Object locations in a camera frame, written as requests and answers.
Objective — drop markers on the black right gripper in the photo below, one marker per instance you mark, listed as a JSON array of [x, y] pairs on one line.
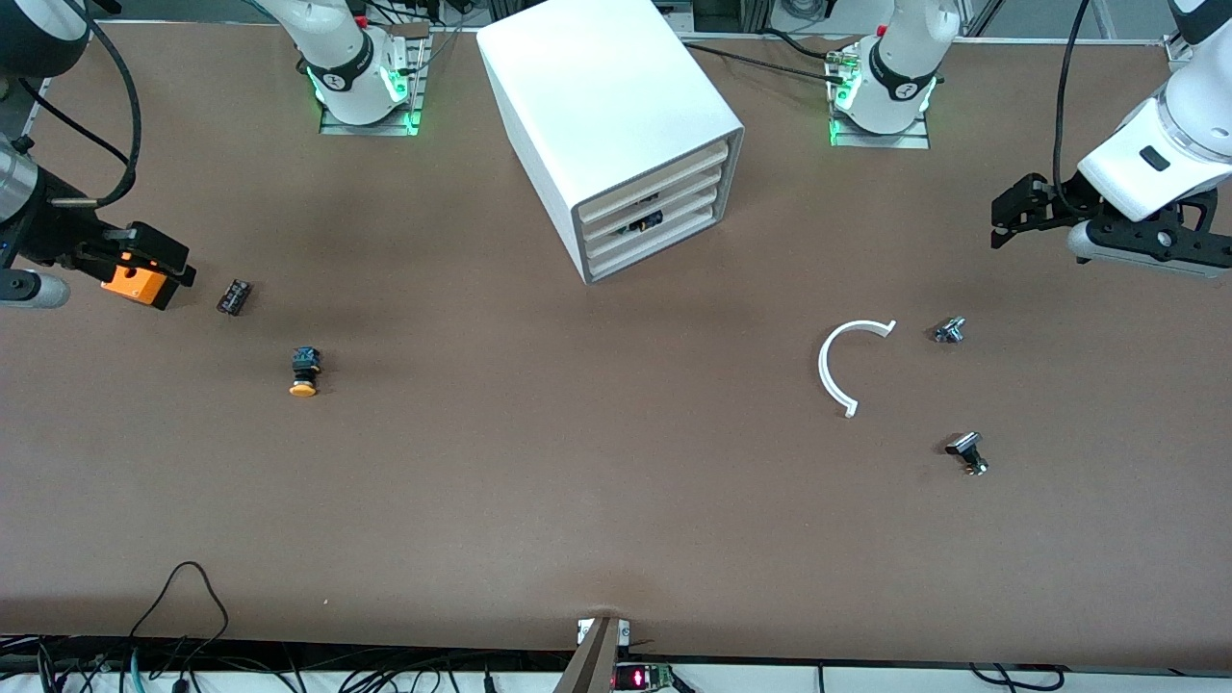
[[50, 234]]

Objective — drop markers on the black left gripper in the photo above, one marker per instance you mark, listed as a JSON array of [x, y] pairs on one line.
[[1057, 205]]

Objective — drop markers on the orange mushroom push button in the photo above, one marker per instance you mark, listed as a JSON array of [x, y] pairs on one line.
[[304, 375]]

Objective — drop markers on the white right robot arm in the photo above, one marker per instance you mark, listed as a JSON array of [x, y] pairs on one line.
[[337, 48]]

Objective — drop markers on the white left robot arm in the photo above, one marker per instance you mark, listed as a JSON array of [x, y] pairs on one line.
[[900, 67]]

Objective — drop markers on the small black electronic component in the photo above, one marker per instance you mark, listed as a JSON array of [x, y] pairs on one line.
[[234, 295]]

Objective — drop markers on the small silver metal part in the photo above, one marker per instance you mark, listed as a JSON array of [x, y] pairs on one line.
[[950, 331]]

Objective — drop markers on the small black yellow component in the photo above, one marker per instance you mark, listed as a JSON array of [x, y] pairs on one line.
[[645, 218]]

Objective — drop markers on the red LED display device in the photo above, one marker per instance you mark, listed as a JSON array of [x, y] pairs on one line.
[[640, 678]]

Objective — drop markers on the aluminium frame corner bracket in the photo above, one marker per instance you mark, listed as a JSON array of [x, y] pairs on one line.
[[1174, 46]]

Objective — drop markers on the black knob switch part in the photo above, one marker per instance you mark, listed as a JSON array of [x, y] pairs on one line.
[[964, 446]]

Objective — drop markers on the aluminium right arm base plate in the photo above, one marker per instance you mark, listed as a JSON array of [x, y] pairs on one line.
[[371, 128]]

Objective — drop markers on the white mount bracket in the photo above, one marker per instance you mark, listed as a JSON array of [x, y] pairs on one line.
[[583, 630]]

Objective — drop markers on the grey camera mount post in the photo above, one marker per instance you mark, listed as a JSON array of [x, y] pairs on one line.
[[592, 669]]

